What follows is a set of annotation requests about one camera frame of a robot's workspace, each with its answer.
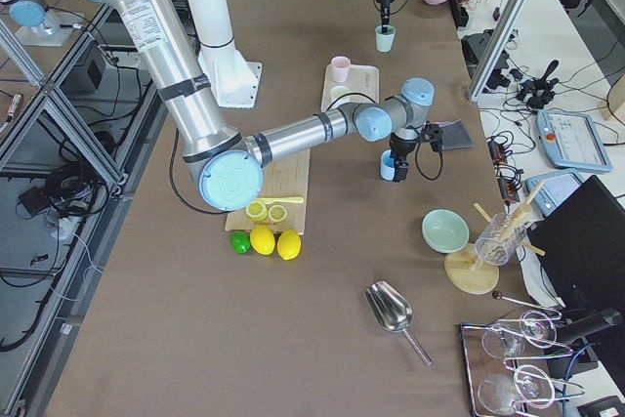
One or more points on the bamboo cutting board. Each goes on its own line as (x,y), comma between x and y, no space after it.
(285,177)

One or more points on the wooden cup stand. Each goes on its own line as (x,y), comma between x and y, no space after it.
(467,272)

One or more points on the cream white cup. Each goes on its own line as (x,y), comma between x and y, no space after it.
(339,95)

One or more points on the lemon half right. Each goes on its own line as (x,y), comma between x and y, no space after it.
(277,213)

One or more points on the cream rabbit tray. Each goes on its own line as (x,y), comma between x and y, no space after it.
(363,81)

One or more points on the light blue cup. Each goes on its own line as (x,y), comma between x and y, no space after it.
(387,165)

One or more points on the yellow plastic knife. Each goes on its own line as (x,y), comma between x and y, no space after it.
(284,199)

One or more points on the lemon half left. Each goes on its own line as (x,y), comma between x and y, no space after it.
(257,211)

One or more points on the wine glass rack tray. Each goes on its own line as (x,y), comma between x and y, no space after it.
(506,369)

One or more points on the clear textured glass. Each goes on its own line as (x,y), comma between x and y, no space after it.
(499,240)

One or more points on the pink cup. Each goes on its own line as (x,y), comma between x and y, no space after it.
(340,68)

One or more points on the lemon half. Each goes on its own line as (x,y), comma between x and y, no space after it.
(277,213)
(257,211)

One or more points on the aluminium frame post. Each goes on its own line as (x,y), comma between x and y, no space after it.
(494,48)

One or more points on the blue teach pendant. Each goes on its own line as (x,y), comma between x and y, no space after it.
(557,187)
(571,140)

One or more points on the mint green cup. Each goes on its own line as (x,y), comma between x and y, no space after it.
(384,38)

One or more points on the grey folded cloth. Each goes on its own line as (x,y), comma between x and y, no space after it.
(454,135)

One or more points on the green bowl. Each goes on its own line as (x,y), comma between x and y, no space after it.
(445,231)

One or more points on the black monitor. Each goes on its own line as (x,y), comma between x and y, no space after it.
(584,243)

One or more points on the green lime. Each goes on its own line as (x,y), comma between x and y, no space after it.
(240,242)

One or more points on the whole yellow lemon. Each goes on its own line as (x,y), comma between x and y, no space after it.
(289,245)
(262,240)

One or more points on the metal scoop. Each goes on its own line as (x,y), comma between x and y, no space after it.
(394,313)

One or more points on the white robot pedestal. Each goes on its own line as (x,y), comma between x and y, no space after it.
(234,80)

